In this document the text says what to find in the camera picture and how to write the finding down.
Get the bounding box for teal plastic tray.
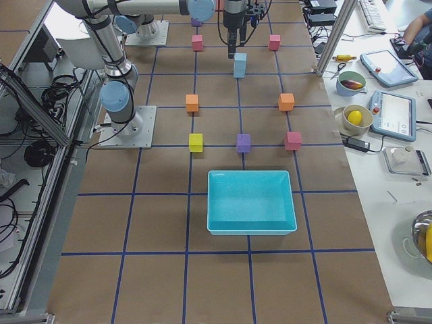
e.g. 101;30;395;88
207;170;298;236

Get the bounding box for gold metal cylinder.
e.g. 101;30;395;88
332;55;357;62

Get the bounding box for steel bowl with fruit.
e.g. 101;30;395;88
402;210;431;264

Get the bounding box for black scissors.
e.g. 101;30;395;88
331;62;346;80

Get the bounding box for dark purple foam block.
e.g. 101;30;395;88
236;134;251;153

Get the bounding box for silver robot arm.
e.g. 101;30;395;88
57;0;267;65
84;16;142;136

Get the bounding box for light purple foam block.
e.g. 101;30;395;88
190;17;203;27

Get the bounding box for dark pink foam block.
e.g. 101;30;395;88
191;34;204;52

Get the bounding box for white mug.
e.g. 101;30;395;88
333;105;373;136

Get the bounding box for light blue foam block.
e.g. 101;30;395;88
234;53;247;70
233;65;246;78

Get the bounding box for aluminium frame post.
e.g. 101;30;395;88
315;0;357;77

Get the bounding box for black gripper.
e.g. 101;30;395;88
223;1;266;59

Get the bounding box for yellow foam block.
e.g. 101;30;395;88
188;133;203;153

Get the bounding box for grey kitchen scale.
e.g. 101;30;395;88
383;146;431;176

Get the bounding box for magenta foam block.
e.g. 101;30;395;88
284;132;302;151

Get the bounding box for person's forearm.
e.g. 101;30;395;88
403;9;431;45

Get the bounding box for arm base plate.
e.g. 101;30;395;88
98;105;157;149
125;20;169;47

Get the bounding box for black power adapter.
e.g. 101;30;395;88
342;136;370;153

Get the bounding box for blue teach pendant tablet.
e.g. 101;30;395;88
360;50;418;87
369;90;416;142

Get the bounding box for white keyboard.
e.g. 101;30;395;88
358;0;387;32

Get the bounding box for yellow lemon in mug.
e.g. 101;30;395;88
346;110;362;126

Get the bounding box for orange foam block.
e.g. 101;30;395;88
185;94;199;113
277;93;295;111

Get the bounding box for light blue bowl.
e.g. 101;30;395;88
335;71;366;97

